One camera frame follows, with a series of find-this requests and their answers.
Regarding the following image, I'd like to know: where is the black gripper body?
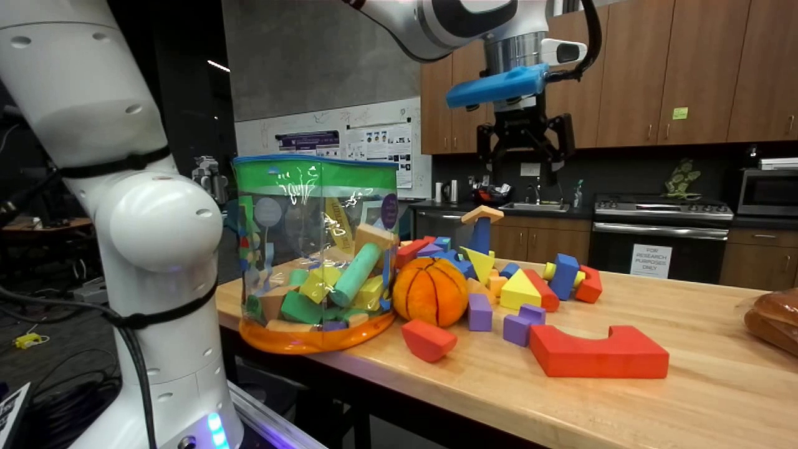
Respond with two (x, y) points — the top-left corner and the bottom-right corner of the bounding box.
(494, 104), (559, 157)

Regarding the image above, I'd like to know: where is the clear plastic toy bag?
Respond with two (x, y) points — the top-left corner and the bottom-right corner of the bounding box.
(230, 152), (402, 357)

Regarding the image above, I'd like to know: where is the dish rack with dishes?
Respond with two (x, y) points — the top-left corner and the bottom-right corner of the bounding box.
(467, 175), (515, 209)

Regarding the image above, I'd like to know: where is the steel kitchen sink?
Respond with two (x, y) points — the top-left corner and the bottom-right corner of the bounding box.
(502, 198), (579, 214)

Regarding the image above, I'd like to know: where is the tall blue block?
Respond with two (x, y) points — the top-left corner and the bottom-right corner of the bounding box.
(467, 217), (497, 256)

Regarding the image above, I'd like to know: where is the wooden lower cabinet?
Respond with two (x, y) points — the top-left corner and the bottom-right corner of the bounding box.
(717, 225), (798, 291)
(489, 214), (596, 268)

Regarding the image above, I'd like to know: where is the flat purple block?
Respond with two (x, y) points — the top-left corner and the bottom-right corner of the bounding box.
(414, 235), (459, 263)

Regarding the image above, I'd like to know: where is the small yellow triangle block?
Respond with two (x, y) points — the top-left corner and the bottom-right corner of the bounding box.
(459, 244), (498, 286)

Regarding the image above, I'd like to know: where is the green potted plant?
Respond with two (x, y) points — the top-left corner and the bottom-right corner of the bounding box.
(663, 157), (705, 203)

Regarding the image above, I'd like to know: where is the red wedge block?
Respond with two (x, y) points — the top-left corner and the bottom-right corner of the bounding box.
(391, 235), (436, 273)

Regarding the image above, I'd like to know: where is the stainless steel oven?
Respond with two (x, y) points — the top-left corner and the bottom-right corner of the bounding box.
(589, 194), (735, 284)

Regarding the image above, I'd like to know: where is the small orange block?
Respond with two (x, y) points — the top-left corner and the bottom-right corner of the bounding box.
(483, 273), (510, 303)

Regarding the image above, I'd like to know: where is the white paper on oven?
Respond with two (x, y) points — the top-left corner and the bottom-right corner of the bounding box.
(629, 240), (676, 279)

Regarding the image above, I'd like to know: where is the tan rectangular block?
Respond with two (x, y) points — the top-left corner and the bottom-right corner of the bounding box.
(352, 223), (398, 251)

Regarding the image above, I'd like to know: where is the long red block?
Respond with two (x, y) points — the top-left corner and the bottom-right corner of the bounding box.
(520, 264), (564, 315)

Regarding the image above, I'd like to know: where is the large yellow triangle block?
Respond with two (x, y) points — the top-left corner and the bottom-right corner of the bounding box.
(497, 264), (543, 315)

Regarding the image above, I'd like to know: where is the orange plush basketball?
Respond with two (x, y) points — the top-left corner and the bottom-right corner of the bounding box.
(389, 254), (474, 330)

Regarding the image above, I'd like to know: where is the purple cube block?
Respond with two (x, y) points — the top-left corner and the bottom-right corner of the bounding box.
(463, 289), (497, 335)

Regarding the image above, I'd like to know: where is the purple notched block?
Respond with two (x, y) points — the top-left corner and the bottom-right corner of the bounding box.
(502, 303), (549, 349)

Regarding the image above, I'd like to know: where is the green cylinder block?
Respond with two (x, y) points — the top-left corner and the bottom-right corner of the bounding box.
(328, 240), (383, 310)

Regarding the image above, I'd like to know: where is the small red rectangular block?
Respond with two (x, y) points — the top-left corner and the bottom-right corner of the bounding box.
(398, 318), (462, 365)

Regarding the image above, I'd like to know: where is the large red arch block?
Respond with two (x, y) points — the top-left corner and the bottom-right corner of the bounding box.
(527, 323), (674, 381)

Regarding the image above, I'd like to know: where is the stainless steel microwave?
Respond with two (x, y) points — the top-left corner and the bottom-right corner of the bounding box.
(735, 154), (798, 219)

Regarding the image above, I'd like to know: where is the yellow foam block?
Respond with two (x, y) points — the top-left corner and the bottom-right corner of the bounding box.
(297, 264), (345, 308)

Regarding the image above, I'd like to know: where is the green flat block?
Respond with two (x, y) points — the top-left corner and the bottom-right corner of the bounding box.
(277, 289), (327, 326)

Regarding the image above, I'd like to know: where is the small yellow floor object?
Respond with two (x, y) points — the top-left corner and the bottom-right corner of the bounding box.
(10, 330), (45, 354)

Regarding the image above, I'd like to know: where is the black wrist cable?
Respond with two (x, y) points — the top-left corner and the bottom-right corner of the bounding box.
(543, 0), (606, 86)

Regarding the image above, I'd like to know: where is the white wall board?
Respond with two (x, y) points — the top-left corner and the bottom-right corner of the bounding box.
(231, 94), (433, 203)

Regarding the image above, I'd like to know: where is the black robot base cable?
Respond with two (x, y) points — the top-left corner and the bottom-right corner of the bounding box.
(0, 283), (165, 449)

